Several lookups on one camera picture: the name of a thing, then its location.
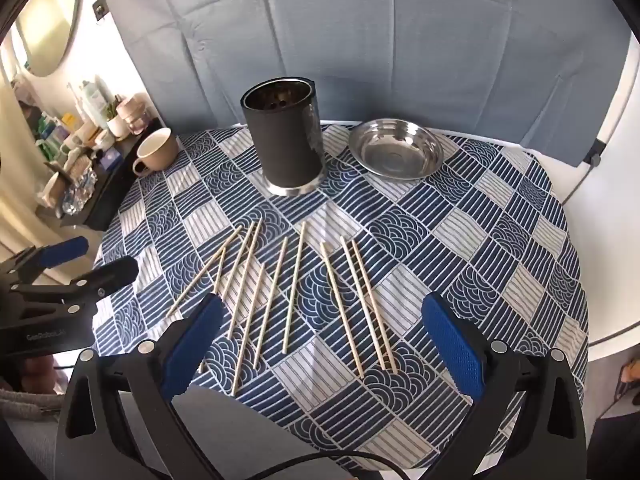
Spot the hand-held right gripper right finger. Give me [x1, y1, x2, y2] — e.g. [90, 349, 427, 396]
[421, 292, 588, 480]

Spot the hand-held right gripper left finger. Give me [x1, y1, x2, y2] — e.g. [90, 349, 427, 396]
[55, 294, 226, 480]

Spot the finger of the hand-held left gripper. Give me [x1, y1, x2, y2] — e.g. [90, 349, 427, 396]
[11, 256, 139, 317]
[0, 236, 90, 288]

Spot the bunch of wooden chopsticks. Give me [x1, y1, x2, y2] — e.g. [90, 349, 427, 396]
[166, 219, 399, 395]

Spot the black steel utensil holder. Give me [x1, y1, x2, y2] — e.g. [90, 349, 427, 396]
[241, 76, 327, 197]

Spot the person's left hand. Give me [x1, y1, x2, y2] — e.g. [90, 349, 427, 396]
[22, 357, 58, 392]

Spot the dark side shelf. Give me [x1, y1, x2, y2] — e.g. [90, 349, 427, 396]
[60, 117, 163, 231]

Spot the blue patterned tablecloth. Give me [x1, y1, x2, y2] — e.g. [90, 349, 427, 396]
[92, 122, 590, 471]

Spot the cluster of toiletry bottles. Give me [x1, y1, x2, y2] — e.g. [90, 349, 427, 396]
[12, 75, 118, 216]

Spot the beige ceramic cup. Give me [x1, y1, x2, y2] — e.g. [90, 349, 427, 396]
[131, 128, 180, 177]

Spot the small potted plant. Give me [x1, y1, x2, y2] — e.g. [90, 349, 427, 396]
[106, 96, 131, 140]

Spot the pink glass jar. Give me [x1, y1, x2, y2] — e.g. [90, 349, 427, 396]
[121, 96, 151, 134]

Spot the stainless steel bowl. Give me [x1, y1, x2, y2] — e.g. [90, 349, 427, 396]
[348, 119, 444, 181]

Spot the grey-blue backdrop cloth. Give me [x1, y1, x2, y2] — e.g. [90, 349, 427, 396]
[96, 0, 628, 167]

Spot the black cable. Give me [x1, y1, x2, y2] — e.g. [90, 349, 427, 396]
[197, 452, 431, 480]

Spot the oval wall mirror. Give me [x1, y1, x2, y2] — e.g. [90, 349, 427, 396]
[15, 0, 81, 78]

